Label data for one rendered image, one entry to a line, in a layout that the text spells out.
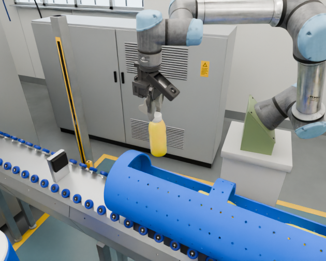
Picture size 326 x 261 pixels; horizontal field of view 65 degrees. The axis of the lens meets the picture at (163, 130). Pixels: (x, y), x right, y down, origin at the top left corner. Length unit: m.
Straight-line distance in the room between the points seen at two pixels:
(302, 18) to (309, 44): 0.08
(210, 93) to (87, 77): 1.40
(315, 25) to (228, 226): 0.64
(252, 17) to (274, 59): 2.70
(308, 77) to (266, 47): 2.62
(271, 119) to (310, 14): 0.53
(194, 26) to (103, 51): 2.08
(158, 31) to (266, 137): 0.73
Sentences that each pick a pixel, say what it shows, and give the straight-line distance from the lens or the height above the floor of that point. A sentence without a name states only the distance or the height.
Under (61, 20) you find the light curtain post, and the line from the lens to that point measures 1.51.
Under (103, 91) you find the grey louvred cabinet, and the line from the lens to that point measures 2.98.
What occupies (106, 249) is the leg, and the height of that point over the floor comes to 0.58.
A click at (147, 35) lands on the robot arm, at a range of 0.77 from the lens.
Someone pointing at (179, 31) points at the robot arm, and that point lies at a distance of 0.77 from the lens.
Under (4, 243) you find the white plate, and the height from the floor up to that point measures 1.04.
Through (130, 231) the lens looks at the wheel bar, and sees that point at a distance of 1.20.
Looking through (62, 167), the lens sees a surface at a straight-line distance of 1.47.
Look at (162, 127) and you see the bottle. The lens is 0.94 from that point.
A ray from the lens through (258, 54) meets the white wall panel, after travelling 3.61.
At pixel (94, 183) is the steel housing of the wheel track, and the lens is 1.44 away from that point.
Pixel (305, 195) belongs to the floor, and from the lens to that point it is 2.97.
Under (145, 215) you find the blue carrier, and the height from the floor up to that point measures 1.11.
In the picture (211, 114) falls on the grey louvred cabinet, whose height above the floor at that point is 0.71.
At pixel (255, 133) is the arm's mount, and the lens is 1.25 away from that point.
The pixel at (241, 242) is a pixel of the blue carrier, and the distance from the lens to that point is 0.91.
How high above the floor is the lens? 1.89
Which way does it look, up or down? 32 degrees down
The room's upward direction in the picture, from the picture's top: straight up
